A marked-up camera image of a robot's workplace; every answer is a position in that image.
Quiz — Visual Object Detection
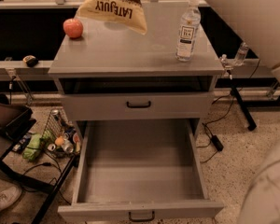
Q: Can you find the brown chip bag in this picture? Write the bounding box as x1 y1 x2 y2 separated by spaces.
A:
77 0 147 35

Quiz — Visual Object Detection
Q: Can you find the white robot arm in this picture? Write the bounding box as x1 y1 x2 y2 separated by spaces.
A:
204 0 280 224

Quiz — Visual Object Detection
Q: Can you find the grey drawer cabinet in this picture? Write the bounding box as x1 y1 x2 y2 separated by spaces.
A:
49 2 223 130

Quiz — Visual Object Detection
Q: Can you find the closed grey upper drawer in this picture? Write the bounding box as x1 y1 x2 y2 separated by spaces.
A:
61 92 214 120

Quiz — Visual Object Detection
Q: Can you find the open grey middle drawer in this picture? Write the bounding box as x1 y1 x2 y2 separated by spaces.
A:
58 119 224 222

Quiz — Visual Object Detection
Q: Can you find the green bag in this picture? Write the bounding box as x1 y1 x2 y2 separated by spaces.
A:
22 133 51 161

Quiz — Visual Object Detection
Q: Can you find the clear tea bottle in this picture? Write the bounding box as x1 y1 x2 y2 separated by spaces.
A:
175 0 201 62

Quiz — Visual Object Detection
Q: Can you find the silver can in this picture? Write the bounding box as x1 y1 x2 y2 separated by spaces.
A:
62 140 74 154

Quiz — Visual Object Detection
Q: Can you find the black power adapter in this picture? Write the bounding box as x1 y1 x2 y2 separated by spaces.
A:
211 135 224 151

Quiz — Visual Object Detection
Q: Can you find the small clamp fixture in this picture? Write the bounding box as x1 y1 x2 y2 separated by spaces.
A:
219 54 233 79

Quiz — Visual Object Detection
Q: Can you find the red apple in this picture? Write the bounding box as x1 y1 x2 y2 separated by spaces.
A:
63 19 83 38

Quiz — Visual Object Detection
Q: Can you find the small water bottle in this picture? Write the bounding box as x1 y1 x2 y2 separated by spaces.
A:
233 42 249 66

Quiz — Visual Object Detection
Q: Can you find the black stand leg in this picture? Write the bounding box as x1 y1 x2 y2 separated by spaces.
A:
231 80 257 131

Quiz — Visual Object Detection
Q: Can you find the black side table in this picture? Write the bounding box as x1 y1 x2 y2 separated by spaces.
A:
0 118 79 224

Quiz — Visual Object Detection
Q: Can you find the black tape measure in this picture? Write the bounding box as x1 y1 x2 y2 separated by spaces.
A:
22 55 38 68

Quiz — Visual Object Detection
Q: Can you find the white shoe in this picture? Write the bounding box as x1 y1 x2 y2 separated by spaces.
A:
0 186 22 212

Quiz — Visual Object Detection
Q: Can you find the wire basket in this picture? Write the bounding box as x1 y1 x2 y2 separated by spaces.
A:
43 108 81 157

